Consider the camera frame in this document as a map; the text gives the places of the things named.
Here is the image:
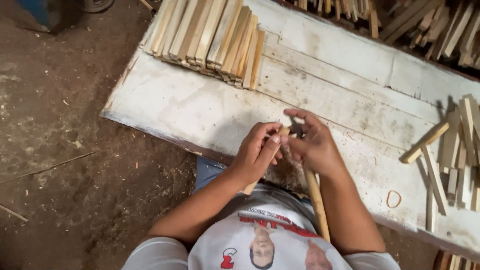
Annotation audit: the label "neat stack of wooden slats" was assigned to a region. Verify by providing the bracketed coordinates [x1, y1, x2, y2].
[143, 0, 266, 91]

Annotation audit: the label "dark round tyre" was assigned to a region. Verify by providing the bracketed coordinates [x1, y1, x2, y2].
[77, 0, 115, 14]

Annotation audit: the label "person's left hand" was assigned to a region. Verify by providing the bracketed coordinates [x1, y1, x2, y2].
[232, 122, 284, 185]

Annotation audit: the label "person's right hand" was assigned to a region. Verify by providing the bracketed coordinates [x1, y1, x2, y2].
[281, 109, 346, 178]

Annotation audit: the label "wood pieces beside table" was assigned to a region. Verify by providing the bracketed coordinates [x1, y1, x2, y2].
[434, 250, 480, 270]

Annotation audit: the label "blue container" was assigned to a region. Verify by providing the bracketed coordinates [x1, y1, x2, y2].
[15, 0, 62, 32]

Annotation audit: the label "blue shorts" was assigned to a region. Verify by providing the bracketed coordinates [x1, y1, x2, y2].
[193, 155, 312, 206]

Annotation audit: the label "loose heap of wooden slats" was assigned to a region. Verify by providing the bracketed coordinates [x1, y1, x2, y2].
[402, 94, 480, 233]

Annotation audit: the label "background pile of wood offcuts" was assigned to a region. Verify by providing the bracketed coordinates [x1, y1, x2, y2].
[289, 0, 480, 70]

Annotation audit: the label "hammer with wooden handle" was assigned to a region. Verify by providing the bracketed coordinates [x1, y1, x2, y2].
[289, 118, 331, 244]

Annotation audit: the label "white printed t-shirt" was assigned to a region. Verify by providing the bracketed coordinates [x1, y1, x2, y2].
[122, 184, 402, 270]

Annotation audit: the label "long thin floor stick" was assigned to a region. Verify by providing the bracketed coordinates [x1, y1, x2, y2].
[0, 151, 96, 185]

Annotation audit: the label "short pale wooden stick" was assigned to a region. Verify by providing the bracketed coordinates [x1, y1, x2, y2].
[242, 127, 292, 196]

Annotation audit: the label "short thin floor stick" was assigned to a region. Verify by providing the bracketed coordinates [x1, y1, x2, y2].
[0, 203, 29, 223]

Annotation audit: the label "tan rubber band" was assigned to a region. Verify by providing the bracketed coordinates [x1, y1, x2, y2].
[386, 190, 403, 209]

